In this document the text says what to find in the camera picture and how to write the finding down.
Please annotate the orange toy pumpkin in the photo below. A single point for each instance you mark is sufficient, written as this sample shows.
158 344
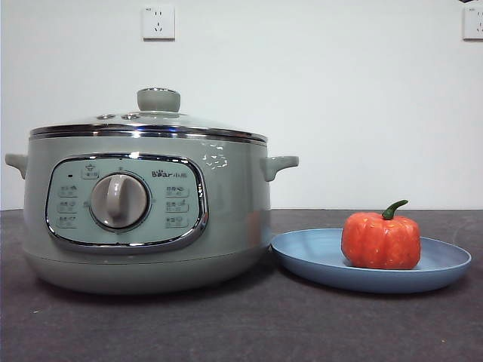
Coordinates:
381 241

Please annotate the white wall socket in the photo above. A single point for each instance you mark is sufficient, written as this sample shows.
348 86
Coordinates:
159 22
474 23

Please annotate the pale green electric steamer pot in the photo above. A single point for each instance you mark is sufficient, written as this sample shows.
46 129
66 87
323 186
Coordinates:
234 196

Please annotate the glass lid with green knob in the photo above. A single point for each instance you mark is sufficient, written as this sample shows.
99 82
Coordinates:
158 100

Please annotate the blue plate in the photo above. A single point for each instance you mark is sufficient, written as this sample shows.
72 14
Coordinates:
313 256

